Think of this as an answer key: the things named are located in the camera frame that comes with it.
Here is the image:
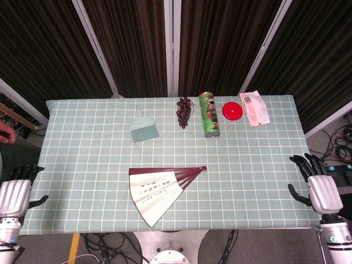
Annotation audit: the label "green chips can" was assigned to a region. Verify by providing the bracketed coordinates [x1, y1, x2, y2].
[198, 92, 222, 139]

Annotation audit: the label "small teal hand broom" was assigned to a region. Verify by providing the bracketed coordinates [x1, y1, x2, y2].
[130, 104, 160, 144]

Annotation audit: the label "person hand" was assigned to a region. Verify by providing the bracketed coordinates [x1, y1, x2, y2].
[0, 122, 17, 145]

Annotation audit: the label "black cable bundle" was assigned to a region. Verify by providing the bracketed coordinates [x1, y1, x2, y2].
[320, 114, 352, 168]

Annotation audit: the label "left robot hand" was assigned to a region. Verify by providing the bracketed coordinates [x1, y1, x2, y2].
[0, 165, 49, 218]

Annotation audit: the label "black power strip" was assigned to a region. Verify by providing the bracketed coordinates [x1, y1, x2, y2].
[324, 163, 352, 189]

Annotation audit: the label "white frame post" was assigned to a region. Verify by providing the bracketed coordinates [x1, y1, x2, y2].
[238, 0, 293, 96]
[0, 78, 50, 125]
[163, 0, 182, 97]
[71, 0, 124, 98]

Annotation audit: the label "dark corrugated curtain panel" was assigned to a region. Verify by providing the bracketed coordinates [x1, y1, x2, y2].
[82, 0, 168, 97]
[178, 0, 283, 96]
[247, 0, 352, 133]
[0, 0, 113, 119]

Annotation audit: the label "dark red grape bunch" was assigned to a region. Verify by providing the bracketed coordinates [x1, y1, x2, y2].
[176, 96, 193, 129]

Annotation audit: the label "green checkered tablecloth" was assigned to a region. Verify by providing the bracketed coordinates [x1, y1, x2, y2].
[19, 94, 323, 236]

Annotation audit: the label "black floor cables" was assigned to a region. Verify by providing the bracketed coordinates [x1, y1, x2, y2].
[79, 232, 151, 264]

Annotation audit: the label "paper folding fan red ribs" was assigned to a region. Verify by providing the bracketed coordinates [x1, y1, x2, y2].
[128, 165, 207, 228]

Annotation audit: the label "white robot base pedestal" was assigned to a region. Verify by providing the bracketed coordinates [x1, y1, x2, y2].
[133, 229, 210, 264]

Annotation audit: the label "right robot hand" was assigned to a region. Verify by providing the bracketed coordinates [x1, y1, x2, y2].
[287, 153, 344, 215]

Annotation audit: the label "pink white paper card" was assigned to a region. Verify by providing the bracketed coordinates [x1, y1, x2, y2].
[239, 90, 271, 127]

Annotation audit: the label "wooden stick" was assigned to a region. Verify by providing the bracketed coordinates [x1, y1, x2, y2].
[0, 102, 38, 130]

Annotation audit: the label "red round disc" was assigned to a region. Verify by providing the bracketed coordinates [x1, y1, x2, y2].
[222, 101, 244, 121]

